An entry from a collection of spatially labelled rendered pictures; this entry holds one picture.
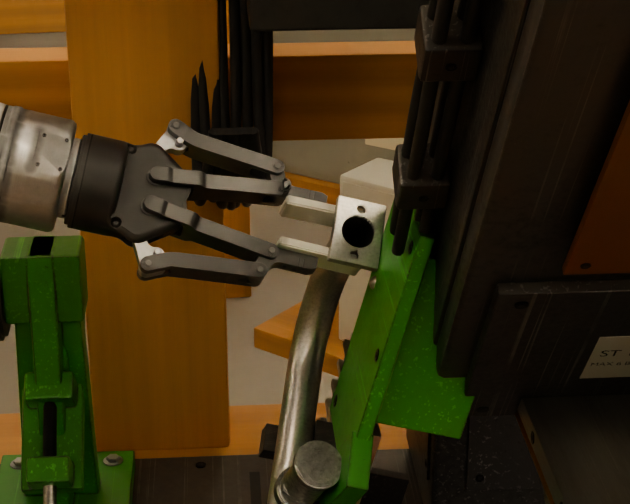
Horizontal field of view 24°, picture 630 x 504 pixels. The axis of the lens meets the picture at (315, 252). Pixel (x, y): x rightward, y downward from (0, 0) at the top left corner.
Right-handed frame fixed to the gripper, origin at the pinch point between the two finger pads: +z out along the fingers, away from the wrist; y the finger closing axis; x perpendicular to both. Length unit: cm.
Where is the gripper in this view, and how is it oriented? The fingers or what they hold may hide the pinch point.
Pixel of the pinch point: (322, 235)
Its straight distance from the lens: 116.0
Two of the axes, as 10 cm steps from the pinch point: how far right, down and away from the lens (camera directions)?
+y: 1.4, -9.2, 3.7
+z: 9.6, 2.2, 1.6
